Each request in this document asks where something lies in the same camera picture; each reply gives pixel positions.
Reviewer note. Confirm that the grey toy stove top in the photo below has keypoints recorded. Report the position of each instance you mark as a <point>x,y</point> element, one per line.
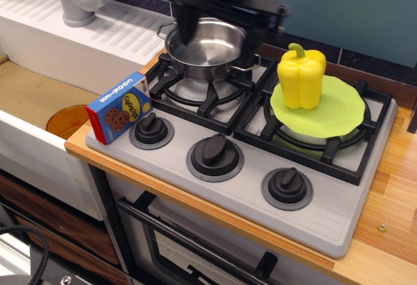
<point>326,224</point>

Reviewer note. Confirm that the blue cookie box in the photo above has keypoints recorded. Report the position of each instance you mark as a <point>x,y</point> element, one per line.
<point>119,108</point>

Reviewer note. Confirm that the stainless steel pot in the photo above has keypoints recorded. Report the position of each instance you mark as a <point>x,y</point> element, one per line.
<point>212,54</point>

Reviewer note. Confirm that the black stove knob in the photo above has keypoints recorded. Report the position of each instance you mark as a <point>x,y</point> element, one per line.
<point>151,132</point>
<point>215,159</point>
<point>287,189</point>

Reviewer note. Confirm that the left black stove knob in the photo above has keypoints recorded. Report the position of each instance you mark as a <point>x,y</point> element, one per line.
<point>151,132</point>

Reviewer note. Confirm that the brown wooden drawer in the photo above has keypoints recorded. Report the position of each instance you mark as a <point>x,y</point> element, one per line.
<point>79,241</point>

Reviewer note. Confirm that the left black burner grate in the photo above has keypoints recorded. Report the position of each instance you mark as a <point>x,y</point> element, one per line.
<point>218,105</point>

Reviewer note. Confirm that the black burner grate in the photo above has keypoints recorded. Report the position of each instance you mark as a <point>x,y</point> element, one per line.
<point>218,105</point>
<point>268,144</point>

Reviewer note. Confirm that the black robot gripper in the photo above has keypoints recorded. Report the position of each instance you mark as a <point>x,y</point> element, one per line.
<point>261,19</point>

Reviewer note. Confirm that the right black stove knob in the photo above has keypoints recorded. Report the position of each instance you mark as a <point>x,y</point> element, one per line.
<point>287,189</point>

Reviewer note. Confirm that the oven door window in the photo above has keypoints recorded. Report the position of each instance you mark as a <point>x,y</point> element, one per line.
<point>183,266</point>

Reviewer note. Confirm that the yellow toy bell pepper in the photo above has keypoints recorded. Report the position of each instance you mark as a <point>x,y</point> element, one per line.
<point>300,73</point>

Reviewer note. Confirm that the middle black stove knob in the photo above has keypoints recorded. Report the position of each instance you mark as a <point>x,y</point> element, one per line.
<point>215,159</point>

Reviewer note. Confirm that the light green plate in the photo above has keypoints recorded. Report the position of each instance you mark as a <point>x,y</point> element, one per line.
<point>340,111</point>

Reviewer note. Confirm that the right black burner grate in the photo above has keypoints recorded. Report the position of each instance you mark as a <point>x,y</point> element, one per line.
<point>268,144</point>

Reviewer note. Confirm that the orange plastic bowl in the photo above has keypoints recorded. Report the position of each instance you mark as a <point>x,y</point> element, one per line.
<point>67,121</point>

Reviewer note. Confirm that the white toy sink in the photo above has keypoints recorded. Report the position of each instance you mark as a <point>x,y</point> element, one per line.
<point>48,66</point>

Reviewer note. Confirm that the black oven door handle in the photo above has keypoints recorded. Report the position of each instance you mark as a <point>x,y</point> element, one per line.
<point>139,210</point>

